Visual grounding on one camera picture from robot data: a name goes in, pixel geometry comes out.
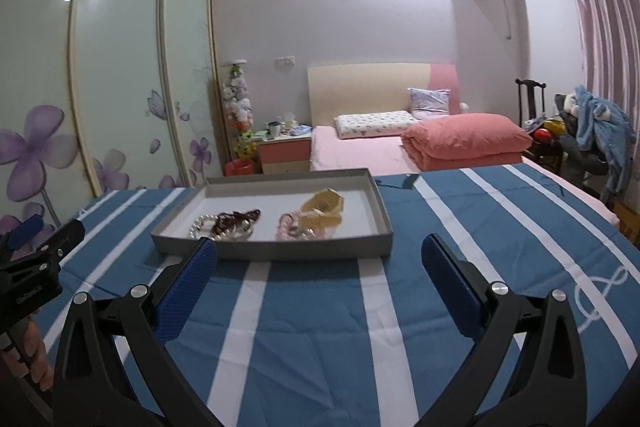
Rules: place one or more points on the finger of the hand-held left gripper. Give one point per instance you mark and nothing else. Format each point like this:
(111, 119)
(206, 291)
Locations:
(25, 229)

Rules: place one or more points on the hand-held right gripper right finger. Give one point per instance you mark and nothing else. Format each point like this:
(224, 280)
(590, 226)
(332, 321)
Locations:
(450, 287)

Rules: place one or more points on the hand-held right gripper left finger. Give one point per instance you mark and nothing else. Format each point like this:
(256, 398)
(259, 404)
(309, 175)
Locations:
(190, 287)

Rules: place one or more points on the grey shallow cardboard tray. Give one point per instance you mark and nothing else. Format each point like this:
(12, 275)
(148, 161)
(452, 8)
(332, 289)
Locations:
(360, 212)

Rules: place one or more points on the cream yellow bangle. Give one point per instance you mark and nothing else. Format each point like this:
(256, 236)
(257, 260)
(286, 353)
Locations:
(330, 198)

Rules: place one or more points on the person's left hand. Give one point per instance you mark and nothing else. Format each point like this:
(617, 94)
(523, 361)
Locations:
(35, 357)

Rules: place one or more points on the blue white striped blanket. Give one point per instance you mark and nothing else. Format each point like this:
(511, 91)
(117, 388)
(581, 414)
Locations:
(310, 332)

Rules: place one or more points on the red bin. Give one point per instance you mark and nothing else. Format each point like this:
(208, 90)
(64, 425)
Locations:
(240, 168)

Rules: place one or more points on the folded pink quilt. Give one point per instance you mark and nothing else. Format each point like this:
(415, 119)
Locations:
(465, 139)

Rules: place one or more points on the pink bed mattress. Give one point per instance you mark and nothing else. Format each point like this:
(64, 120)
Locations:
(360, 154)

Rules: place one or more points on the pink and white nightstand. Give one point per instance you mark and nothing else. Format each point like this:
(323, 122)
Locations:
(282, 154)

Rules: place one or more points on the white patterned pillow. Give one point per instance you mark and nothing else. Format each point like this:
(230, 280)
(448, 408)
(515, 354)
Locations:
(375, 124)

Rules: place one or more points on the red yellow toy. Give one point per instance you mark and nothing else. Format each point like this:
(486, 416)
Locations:
(547, 131)

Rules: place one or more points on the plush toy column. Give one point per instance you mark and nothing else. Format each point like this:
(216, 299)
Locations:
(237, 107)

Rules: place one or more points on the lavender pillow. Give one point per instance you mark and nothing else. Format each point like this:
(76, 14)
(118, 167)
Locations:
(429, 102)

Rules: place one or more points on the flower print sliding wardrobe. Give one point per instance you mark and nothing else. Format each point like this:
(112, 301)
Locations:
(125, 57)

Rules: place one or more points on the dark wooden chair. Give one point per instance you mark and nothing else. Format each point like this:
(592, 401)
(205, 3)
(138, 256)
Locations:
(532, 99)

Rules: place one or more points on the cream and pink headboard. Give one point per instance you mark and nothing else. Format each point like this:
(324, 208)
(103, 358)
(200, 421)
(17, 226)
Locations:
(370, 87)

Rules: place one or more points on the blue fluffy garment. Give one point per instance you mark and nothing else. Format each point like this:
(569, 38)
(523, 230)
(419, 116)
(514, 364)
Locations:
(607, 132)

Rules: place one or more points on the pink curtain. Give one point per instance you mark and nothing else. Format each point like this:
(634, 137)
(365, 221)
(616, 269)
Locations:
(610, 17)

